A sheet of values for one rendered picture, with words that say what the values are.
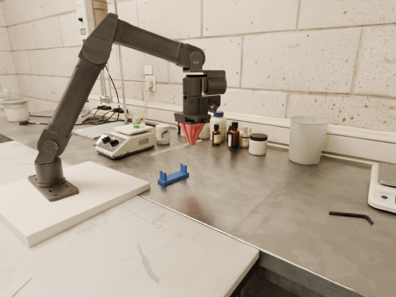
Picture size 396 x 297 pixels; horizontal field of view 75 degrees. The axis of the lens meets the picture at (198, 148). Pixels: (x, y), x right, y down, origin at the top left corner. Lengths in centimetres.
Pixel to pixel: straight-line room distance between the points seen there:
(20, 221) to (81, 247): 15
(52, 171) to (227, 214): 46
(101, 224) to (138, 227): 8
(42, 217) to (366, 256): 64
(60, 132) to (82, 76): 15
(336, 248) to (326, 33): 76
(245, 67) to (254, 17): 20
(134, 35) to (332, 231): 64
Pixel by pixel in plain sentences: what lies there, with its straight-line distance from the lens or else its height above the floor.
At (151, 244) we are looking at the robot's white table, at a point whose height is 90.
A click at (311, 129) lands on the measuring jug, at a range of 92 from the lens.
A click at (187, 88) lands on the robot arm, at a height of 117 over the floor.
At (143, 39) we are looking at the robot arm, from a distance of 73.
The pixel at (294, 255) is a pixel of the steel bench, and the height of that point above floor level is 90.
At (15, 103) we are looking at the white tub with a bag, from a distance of 186.
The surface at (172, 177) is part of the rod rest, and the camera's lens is 78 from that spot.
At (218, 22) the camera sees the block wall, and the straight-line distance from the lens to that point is 130.
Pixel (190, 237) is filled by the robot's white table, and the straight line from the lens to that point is 55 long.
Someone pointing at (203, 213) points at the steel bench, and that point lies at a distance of 62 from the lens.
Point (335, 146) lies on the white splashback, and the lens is 108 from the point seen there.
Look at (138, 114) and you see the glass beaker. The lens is 104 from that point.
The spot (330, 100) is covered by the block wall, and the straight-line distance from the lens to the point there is 110.
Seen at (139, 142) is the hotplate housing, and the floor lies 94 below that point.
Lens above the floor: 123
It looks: 18 degrees down
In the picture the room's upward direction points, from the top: straight up
